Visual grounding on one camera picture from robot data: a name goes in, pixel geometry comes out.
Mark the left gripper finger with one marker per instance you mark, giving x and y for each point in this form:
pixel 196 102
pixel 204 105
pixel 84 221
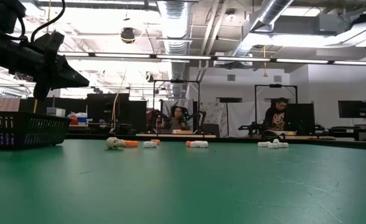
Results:
pixel 67 76
pixel 42 92

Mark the cream plastic skull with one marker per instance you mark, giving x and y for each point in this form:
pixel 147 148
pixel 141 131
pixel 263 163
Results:
pixel 114 143

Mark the orange skeleton figure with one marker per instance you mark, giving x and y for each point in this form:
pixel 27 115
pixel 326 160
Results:
pixel 132 143
pixel 156 140
pixel 188 143

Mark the white skeleton figure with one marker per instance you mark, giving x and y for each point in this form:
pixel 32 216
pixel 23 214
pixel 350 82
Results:
pixel 276 140
pixel 204 144
pixel 283 145
pixel 273 145
pixel 150 144

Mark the white and orange block toy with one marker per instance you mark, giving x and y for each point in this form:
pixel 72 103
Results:
pixel 195 144

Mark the background black robot arm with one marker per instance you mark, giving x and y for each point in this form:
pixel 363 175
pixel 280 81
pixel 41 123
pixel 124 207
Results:
pixel 251 127
pixel 199 119

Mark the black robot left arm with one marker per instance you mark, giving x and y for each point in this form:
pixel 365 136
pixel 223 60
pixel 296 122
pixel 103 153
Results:
pixel 8 56

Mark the yellow pole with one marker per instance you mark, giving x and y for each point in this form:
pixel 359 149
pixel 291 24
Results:
pixel 35 107

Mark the white storage box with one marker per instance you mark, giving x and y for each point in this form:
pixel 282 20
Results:
pixel 56 112

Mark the black plastic mesh basket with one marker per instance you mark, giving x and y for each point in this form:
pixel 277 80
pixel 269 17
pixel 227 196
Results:
pixel 36 130

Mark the red container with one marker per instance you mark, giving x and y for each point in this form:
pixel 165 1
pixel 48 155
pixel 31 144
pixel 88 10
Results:
pixel 73 119

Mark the ceiling tube light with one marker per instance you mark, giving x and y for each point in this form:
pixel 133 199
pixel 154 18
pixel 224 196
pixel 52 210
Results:
pixel 182 57
pixel 241 58
pixel 122 55
pixel 356 63
pixel 302 61

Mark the grey curtain sheet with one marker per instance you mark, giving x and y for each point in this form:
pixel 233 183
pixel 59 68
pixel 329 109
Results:
pixel 167 105

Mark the person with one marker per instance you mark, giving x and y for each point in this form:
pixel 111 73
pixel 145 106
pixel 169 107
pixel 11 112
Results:
pixel 276 113
pixel 178 119

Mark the workbench with wooden top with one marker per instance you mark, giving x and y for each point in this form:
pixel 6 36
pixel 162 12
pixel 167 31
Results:
pixel 176 136
pixel 297 137

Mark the white curtain sheet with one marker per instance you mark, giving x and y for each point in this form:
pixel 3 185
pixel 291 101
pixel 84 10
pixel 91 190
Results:
pixel 238 115

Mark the white block toys right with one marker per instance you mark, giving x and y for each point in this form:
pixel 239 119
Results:
pixel 264 144

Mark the grey ventilation box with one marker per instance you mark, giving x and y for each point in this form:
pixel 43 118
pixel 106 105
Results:
pixel 294 24

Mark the black screen panel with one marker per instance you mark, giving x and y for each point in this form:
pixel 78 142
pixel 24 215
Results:
pixel 300 118

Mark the black monitor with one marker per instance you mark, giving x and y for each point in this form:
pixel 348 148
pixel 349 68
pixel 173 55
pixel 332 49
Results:
pixel 352 109

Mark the black desk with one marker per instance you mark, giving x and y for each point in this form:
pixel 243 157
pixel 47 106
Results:
pixel 350 130

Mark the black divider wall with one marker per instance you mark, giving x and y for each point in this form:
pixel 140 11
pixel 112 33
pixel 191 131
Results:
pixel 77 107

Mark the black overhead camera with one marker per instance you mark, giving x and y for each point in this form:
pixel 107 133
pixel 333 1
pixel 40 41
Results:
pixel 127 35

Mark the black gantry frame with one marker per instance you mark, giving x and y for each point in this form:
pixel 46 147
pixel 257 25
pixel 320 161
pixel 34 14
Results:
pixel 276 85
pixel 176 81

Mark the silver air duct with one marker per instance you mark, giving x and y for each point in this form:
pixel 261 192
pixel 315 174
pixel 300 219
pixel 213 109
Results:
pixel 176 25
pixel 272 12

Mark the grey wall vent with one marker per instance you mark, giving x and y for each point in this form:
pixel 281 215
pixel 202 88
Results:
pixel 230 77
pixel 277 78

